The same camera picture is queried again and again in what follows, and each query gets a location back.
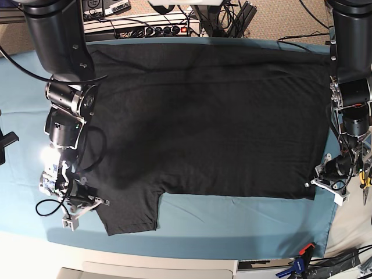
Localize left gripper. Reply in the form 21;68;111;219
305;153;363;198

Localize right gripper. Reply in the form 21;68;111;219
62;177;110;221

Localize black T-shirt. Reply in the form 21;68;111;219
87;44;330;235

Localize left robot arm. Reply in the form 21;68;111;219
311;1;371;205

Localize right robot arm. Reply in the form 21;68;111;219
21;1;108;228

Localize black bag bottom right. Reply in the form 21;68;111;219
307;248;360;279

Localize blue clamp bottom right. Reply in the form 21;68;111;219
276;242;316;278

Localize teal table cloth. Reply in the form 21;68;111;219
0;37;367;260

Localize white power strip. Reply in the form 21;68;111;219
84;17;204;38

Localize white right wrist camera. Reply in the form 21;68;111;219
62;215;79;232

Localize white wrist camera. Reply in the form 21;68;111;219
334;192;349;206
62;215;79;232

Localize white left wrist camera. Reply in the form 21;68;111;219
334;192;349;206

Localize yellow handled pliers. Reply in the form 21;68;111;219
359;171;371;206

